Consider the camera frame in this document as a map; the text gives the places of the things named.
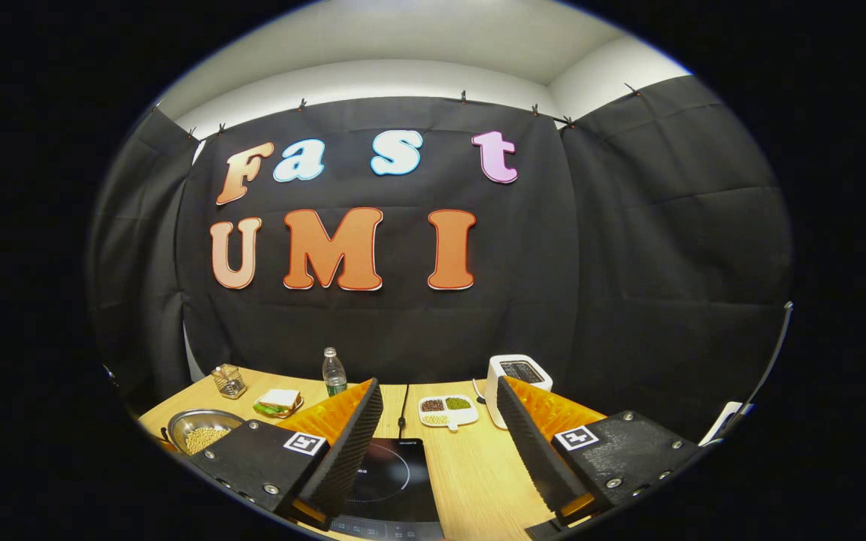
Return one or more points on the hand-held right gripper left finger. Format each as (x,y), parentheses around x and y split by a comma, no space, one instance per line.
(354,451)

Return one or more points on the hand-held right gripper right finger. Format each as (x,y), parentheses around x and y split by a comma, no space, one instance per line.
(531,451)

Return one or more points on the black induction cooktop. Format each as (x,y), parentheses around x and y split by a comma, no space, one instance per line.
(403,481)

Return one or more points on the white toaster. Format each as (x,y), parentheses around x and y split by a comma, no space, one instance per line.
(504,382)

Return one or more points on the clear plastic water bottle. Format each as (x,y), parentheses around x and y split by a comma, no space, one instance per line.
(334,376)

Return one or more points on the white divided dish of beans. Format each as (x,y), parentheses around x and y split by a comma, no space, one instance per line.
(448,413)

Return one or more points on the sandwich with lettuce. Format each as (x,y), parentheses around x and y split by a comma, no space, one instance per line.
(280,398)

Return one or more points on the pile of soybeans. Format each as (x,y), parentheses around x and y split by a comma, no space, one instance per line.
(206,439)

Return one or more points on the white object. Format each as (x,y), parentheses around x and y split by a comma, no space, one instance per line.
(725,421)

